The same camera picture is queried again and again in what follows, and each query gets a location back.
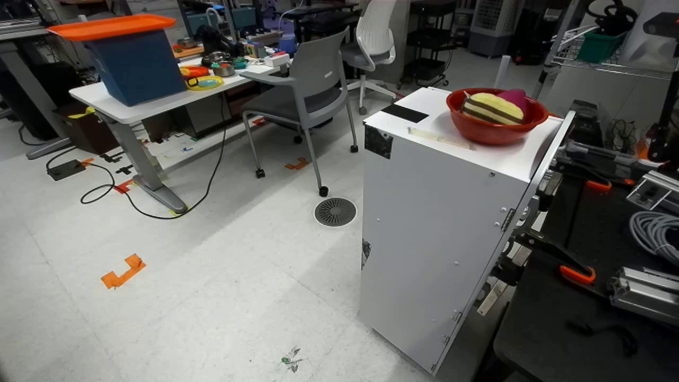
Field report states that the magenta soft toy object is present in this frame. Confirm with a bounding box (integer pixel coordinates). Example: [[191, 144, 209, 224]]
[[498, 87, 530, 114]]

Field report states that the white metal cabinet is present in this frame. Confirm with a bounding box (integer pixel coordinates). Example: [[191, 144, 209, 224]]
[[356, 85, 576, 376]]

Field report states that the round black floor cover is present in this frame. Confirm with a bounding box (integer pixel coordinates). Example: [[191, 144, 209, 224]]
[[311, 196, 358, 230]]

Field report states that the grey office chair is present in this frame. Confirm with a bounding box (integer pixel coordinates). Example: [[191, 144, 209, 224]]
[[240, 28, 361, 200]]

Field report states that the white small box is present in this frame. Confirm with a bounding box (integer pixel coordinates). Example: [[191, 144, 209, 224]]
[[261, 50, 293, 72]]

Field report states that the white office chair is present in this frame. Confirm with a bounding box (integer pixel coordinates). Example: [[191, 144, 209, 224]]
[[341, 0, 398, 114]]

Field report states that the red plastic bowl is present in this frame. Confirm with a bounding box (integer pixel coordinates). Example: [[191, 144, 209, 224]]
[[444, 87, 551, 148]]

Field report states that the yellow green toy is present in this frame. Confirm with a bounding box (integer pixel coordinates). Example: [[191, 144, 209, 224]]
[[185, 72, 224, 92]]

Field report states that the white office desk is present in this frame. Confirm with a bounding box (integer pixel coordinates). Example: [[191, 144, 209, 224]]
[[67, 60, 293, 214]]

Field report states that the blue storage bin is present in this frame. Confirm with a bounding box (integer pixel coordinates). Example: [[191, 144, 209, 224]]
[[83, 28, 188, 108]]

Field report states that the large orange tape mark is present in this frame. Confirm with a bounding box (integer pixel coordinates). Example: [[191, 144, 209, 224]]
[[100, 253, 148, 290]]

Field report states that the black work table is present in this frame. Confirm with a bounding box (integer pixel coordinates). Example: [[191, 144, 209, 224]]
[[493, 167, 679, 382]]

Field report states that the black power adapter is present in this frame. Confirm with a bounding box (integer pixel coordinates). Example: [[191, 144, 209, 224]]
[[46, 157, 90, 182]]

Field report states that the orange bin lid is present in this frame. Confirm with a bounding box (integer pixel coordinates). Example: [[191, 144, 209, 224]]
[[46, 13, 178, 43]]

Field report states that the green plastic bin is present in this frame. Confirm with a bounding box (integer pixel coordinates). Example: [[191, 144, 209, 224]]
[[574, 29, 628, 65]]

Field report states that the silver metal box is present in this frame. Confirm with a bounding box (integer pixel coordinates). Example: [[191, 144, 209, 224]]
[[624, 167, 679, 214]]

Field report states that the grey metal desk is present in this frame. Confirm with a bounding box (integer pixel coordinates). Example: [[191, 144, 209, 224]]
[[0, 20, 71, 162]]

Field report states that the black floor cable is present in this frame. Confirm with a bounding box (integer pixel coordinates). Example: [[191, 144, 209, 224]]
[[78, 98, 229, 224]]

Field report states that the black clamp orange handle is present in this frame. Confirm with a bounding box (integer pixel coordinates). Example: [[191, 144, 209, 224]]
[[515, 230, 598, 288], [557, 140, 639, 196]]

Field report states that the grey coiled cable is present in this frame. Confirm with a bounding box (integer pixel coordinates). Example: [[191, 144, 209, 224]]
[[628, 208, 679, 268]]

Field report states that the aluminium extrusion rail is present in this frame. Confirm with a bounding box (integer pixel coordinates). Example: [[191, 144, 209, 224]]
[[609, 265, 679, 327]]

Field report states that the black strap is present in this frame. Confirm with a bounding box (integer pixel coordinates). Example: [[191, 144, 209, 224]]
[[564, 321, 641, 358]]

